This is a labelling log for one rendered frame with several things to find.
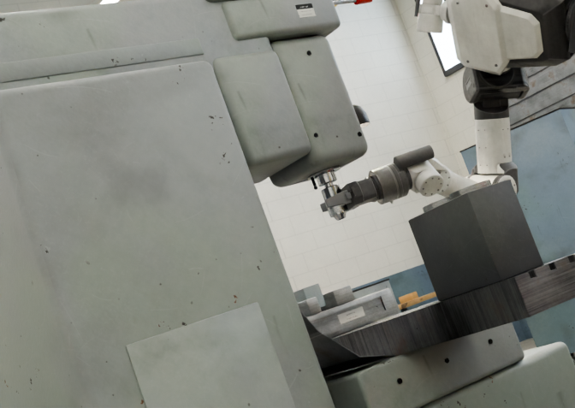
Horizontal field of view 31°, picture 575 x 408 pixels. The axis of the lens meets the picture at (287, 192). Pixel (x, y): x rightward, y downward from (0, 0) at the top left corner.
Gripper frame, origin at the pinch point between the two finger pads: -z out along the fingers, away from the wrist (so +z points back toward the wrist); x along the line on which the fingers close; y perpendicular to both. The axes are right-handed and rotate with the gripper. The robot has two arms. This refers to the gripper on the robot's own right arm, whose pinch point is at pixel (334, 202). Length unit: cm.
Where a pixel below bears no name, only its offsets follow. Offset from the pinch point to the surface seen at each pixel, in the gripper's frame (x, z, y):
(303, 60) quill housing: 10.0, 2.5, -33.4
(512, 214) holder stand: 46, 21, 19
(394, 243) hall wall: -847, 280, -23
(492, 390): 10, 16, 54
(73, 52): 36, -50, -43
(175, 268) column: 47, -46, 7
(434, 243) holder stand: 33.5, 7.7, 18.7
